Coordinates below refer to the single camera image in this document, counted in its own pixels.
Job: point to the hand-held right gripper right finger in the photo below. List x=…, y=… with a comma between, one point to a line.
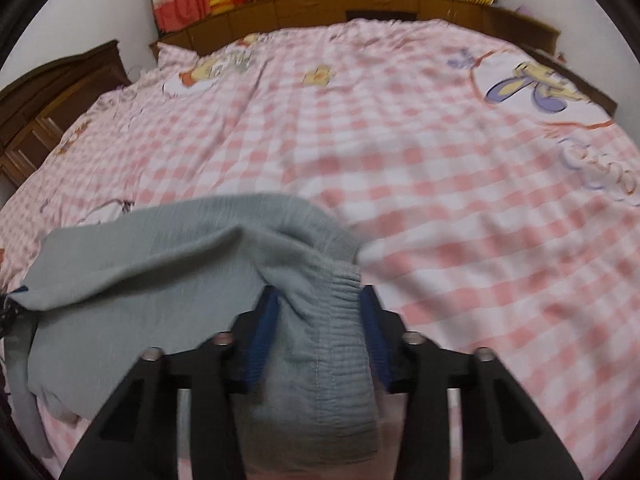
x=376, y=342

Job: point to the pink checkered printed blanket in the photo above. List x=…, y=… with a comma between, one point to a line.
x=400, y=160

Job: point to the dark wooden bed frame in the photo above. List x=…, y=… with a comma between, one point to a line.
x=575, y=75

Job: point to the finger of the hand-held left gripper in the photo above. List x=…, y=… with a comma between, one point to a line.
x=9, y=312

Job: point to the gray pants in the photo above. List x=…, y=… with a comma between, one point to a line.
x=175, y=285

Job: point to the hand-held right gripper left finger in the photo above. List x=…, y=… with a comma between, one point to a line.
x=262, y=332

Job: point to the yellow and red box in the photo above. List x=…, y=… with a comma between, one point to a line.
x=220, y=1

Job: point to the dark wooden wardrobe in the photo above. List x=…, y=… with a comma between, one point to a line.
x=45, y=105

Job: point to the small purple object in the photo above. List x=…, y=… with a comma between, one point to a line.
x=524, y=10

